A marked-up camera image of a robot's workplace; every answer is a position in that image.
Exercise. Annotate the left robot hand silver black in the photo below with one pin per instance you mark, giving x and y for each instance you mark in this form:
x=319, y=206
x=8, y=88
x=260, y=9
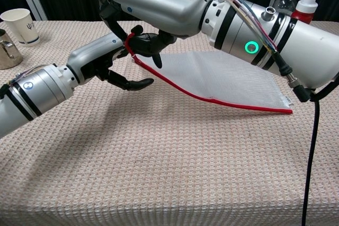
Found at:
x=92, y=51

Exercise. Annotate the clear zipper pouch red zip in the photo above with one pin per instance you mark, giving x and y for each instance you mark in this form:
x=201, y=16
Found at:
x=217, y=77

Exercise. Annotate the white paper cup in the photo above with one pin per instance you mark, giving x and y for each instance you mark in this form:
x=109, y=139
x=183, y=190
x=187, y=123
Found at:
x=22, y=28

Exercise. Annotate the stainless steel pitcher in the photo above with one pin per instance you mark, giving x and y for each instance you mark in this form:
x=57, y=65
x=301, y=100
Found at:
x=9, y=56

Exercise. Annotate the beige waffle tablecloth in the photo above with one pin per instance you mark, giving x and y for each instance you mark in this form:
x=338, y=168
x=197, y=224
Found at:
x=159, y=162

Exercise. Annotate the red sauce bottle white cap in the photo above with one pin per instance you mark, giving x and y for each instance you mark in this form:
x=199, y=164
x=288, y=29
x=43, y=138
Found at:
x=306, y=9

